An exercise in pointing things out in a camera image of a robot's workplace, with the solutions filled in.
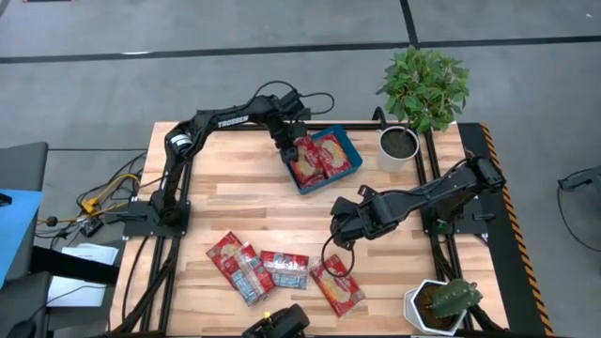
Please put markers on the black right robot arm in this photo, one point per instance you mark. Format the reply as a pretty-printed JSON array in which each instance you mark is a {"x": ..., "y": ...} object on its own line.
[{"x": 436, "y": 195}]

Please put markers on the white round plant pot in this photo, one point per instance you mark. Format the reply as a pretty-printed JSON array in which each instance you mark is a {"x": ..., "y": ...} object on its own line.
[{"x": 398, "y": 148}]

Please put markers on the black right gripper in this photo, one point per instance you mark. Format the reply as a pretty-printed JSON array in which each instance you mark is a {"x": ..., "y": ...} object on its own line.
[{"x": 373, "y": 217}]

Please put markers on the red popcorn bag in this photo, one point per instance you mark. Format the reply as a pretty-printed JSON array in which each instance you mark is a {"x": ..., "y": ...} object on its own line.
[
  {"x": 284, "y": 268},
  {"x": 306, "y": 166},
  {"x": 224, "y": 249},
  {"x": 334, "y": 155},
  {"x": 337, "y": 285},
  {"x": 251, "y": 279}
]

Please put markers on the grey box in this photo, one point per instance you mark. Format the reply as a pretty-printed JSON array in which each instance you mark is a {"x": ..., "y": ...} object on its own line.
[{"x": 23, "y": 164}]

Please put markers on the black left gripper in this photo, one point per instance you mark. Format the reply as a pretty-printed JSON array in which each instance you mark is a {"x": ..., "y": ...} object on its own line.
[{"x": 285, "y": 136}]

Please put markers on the green cactus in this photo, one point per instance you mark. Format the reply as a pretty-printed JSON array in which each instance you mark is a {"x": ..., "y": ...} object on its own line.
[{"x": 453, "y": 298}]

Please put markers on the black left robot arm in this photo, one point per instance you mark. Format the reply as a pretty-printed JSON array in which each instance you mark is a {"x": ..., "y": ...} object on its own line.
[{"x": 235, "y": 119}]

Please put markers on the grey floor device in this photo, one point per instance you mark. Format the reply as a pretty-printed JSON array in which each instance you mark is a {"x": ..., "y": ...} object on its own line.
[{"x": 584, "y": 178}]

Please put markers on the yellow power plug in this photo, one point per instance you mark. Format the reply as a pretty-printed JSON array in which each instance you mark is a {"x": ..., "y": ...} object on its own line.
[{"x": 89, "y": 205}]

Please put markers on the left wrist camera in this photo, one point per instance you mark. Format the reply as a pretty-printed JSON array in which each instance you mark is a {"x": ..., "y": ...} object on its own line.
[{"x": 299, "y": 130}]

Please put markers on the black power adapter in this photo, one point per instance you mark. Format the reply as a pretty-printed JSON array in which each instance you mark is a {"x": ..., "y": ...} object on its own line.
[{"x": 91, "y": 227}]

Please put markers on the black hazard-striped mat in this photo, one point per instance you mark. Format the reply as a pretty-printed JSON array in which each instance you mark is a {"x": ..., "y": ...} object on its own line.
[{"x": 504, "y": 263}]

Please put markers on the white paper sheet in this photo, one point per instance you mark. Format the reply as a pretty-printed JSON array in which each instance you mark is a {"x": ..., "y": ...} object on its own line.
[
  {"x": 77, "y": 291},
  {"x": 91, "y": 253}
]

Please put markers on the blue plastic basket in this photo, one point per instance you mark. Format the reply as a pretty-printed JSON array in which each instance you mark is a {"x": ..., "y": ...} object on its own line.
[{"x": 354, "y": 162}]

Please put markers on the blue panel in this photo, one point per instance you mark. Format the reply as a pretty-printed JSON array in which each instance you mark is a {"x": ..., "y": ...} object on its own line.
[{"x": 16, "y": 225}]

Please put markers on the black aluminium table frame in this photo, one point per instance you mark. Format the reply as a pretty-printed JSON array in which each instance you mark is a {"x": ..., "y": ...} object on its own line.
[{"x": 168, "y": 291}]

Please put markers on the black bar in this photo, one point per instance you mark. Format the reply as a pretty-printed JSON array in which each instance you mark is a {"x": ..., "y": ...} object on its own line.
[{"x": 70, "y": 266}]

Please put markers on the white hexagonal plant pot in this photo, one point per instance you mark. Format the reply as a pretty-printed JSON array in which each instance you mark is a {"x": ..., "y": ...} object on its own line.
[{"x": 413, "y": 310}]

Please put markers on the green leafy plant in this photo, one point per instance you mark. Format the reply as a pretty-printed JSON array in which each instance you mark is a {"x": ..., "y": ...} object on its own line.
[{"x": 422, "y": 89}]

